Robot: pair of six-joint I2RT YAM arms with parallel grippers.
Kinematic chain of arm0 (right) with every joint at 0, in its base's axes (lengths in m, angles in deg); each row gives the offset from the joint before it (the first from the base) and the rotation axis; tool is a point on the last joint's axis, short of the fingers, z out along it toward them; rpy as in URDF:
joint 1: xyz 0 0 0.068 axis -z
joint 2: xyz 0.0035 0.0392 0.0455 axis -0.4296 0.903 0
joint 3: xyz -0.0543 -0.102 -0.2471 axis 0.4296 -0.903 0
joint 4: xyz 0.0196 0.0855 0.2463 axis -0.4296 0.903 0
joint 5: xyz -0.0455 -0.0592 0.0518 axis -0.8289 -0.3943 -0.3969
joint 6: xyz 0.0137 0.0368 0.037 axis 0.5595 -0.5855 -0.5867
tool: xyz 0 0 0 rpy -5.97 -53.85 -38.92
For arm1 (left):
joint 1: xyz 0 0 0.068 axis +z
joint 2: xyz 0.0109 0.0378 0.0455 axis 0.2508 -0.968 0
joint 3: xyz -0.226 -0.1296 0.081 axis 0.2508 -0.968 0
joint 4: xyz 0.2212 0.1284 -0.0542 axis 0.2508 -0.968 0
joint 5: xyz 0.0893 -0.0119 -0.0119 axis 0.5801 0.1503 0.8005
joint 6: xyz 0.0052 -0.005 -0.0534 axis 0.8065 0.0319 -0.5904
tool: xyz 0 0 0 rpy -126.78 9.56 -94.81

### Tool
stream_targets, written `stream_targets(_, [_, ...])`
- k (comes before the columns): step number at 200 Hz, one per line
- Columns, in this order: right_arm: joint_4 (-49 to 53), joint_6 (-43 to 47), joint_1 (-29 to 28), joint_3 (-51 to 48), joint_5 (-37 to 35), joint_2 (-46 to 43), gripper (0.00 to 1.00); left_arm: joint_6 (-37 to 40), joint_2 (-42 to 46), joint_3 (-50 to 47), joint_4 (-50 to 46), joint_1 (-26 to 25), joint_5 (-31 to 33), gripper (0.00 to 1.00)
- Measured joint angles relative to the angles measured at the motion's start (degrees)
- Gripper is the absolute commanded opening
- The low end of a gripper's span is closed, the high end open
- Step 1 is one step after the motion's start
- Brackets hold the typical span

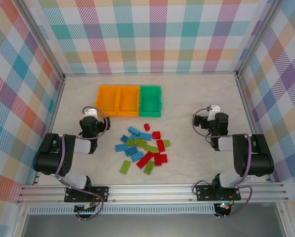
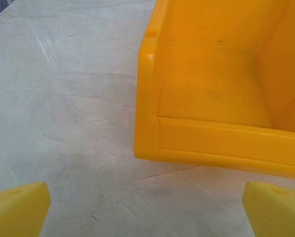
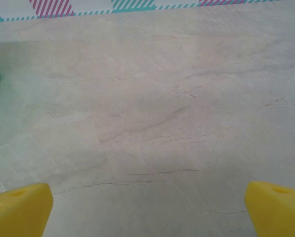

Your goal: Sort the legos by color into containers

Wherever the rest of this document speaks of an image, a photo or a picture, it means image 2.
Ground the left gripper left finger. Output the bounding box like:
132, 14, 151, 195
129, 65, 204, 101
0, 182, 51, 237

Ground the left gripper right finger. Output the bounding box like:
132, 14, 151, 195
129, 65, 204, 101
242, 181, 295, 237

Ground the yellow plastic bin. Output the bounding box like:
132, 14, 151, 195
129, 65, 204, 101
133, 0, 295, 181

